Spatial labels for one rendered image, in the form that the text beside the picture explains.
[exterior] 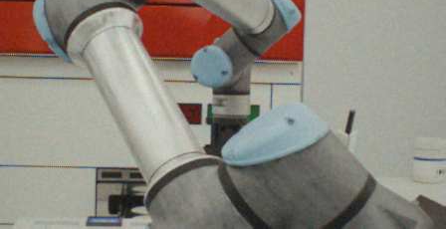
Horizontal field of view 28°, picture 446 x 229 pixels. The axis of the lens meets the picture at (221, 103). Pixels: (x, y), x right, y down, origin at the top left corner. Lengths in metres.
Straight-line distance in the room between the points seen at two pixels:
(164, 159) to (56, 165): 0.92
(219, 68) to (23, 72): 0.57
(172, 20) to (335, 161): 0.98
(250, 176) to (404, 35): 2.65
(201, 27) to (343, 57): 1.68
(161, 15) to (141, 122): 0.81
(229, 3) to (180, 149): 0.40
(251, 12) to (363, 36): 2.11
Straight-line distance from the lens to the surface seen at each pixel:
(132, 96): 1.18
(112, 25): 1.26
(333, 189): 1.02
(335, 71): 3.57
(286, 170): 1.01
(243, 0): 1.48
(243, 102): 1.73
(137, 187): 2.00
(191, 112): 2.00
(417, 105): 3.66
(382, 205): 1.05
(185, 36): 1.95
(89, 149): 2.01
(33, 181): 2.03
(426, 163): 2.01
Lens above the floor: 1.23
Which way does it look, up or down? 3 degrees down
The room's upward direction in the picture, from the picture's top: 2 degrees clockwise
